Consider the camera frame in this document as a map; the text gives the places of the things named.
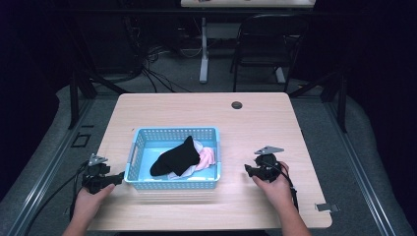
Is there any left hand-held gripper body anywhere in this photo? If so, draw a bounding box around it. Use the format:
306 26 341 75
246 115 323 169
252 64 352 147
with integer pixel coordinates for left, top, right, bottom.
81 152 114 195

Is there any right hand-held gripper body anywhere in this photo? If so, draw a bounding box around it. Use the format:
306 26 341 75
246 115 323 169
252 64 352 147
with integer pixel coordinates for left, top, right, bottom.
253 146 285 183

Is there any blue plastic basket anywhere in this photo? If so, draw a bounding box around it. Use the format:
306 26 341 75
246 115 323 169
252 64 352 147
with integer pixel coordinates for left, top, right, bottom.
124 126 221 192

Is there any black sock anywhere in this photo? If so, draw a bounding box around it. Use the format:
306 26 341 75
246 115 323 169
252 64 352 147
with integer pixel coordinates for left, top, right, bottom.
149 135 202 178

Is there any person's right hand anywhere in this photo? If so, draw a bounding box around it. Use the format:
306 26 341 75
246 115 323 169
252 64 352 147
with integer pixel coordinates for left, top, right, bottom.
251 160 296 214

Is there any person's left hand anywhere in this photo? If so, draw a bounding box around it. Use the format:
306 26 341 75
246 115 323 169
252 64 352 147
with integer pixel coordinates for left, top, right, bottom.
72 183 116 224

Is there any pink sock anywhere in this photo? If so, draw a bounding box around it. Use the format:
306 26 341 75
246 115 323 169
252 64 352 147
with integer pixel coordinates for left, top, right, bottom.
194 146 216 172

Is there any black metal stand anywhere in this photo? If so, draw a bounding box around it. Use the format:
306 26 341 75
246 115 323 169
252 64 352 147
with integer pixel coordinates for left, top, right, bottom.
63 19 130 131
288 63 350 134

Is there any black folding chair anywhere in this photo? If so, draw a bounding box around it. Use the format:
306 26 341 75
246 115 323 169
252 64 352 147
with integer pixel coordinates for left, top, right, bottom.
229 13 312 93

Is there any white background desk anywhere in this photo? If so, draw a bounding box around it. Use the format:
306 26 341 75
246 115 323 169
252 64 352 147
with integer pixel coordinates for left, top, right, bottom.
180 0 317 85

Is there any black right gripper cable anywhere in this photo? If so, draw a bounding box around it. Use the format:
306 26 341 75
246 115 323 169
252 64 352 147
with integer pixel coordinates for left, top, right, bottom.
277 165 300 211

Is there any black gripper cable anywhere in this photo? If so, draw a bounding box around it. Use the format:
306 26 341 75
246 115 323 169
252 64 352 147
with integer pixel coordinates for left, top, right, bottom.
277 165 300 211
24 160 90 236

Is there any black floor socket frame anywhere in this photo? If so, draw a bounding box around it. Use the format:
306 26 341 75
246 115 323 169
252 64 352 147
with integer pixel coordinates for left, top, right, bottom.
71 132 92 148

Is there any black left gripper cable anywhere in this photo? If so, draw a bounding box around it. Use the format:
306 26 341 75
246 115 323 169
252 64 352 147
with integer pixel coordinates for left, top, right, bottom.
24 160 90 236

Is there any grey metal table bracket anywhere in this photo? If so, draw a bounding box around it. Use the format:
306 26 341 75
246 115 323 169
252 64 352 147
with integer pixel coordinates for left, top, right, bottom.
315 203 340 212

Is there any bundle of floor cables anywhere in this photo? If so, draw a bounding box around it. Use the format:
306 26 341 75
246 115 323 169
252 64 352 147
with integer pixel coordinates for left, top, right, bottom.
124 16 205 94

